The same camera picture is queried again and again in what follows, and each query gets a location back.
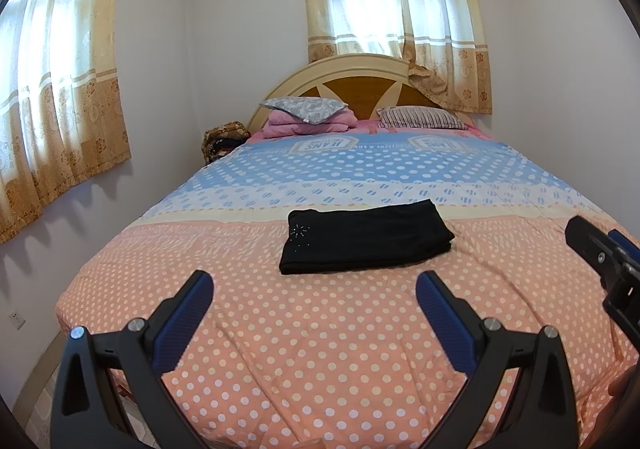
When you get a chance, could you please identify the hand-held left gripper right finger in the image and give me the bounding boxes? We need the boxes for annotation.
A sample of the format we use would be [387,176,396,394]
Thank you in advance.
[415,271,580,449]

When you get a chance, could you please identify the folded pink blanket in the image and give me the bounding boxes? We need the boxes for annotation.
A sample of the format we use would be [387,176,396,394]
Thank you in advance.
[261,109,357,139]

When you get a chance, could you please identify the beige floral window curtain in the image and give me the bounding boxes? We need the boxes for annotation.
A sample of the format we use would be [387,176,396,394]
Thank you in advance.
[297,0,493,116]
[0,0,133,246]

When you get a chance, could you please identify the bed with polka-dot cover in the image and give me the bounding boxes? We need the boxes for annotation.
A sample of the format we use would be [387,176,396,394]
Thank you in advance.
[54,126,640,449]

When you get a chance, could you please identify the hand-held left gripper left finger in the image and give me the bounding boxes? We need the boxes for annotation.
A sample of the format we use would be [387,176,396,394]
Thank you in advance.
[49,270,216,449]

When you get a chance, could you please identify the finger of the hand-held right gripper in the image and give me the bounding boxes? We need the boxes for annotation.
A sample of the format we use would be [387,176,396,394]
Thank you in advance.
[607,228,640,264]
[565,216,627,287]

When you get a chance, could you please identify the striped pillow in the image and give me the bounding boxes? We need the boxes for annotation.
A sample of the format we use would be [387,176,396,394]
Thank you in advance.
[377,108,470,131]

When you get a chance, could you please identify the grey patterned pillow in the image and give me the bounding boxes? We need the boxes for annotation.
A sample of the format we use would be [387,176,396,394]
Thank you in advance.
[259,96,349,124]

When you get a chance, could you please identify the brown patterned bag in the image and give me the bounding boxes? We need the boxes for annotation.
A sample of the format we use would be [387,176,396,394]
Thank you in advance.
[201,122,252,166]

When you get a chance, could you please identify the wooden bed headboard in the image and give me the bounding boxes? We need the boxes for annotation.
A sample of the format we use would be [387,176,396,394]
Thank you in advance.
[247,53,476,131]

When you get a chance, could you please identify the black pants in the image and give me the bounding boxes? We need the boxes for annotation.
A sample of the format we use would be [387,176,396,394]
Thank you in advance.
[279,199,456,276]

